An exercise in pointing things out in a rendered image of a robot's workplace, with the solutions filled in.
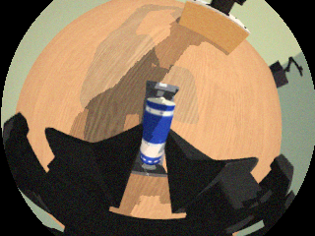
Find blue and white battery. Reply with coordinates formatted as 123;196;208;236
139;97;176;165

